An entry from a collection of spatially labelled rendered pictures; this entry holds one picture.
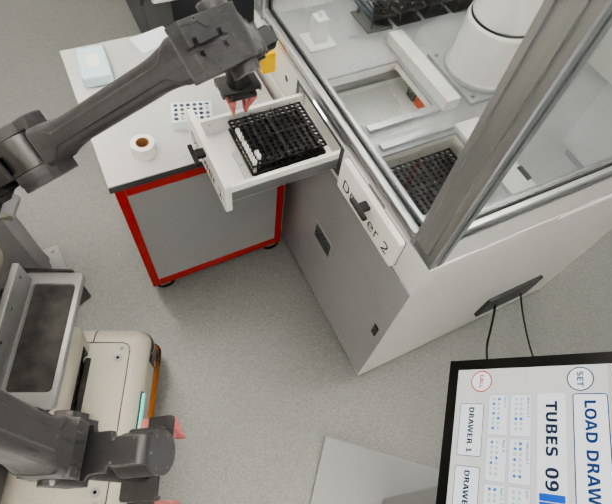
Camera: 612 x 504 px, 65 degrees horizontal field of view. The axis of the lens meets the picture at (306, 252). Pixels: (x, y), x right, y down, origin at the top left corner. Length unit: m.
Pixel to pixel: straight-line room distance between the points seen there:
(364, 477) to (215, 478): 0.53
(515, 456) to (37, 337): 0.84
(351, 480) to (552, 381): 1.09
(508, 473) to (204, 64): 0.77
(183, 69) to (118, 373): 1.22
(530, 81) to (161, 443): 0.70
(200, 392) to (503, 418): 1.27
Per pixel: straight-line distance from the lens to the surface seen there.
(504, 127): 0.82
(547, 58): 0.75
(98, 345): 1.77
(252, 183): 1.26
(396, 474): 1.91
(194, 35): 0.67
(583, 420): 0.89
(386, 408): 1.98
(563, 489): 0.88
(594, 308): 2.55
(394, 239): 1.17
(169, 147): 1.52
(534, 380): 0.94
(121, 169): 1.49
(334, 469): 1.87
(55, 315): 0.97
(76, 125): 0.79
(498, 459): 0.93
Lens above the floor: 1.88
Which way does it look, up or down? 59 degrees down
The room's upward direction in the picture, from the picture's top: 10 degrees clockwise
